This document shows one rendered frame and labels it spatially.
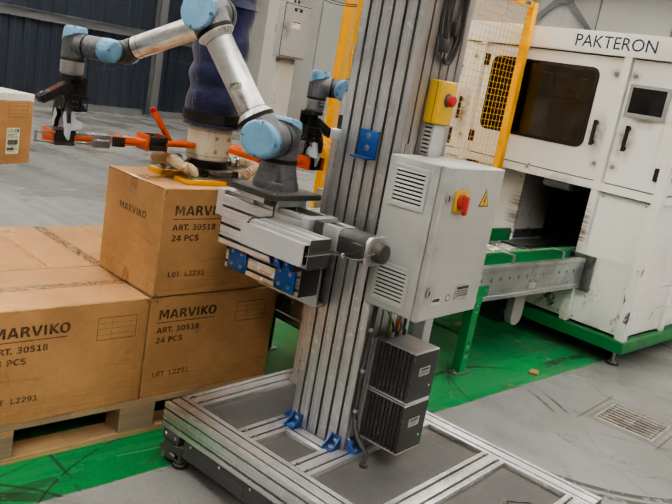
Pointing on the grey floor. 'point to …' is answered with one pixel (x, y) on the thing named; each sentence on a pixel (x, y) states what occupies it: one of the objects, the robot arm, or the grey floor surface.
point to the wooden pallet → (41, 446)
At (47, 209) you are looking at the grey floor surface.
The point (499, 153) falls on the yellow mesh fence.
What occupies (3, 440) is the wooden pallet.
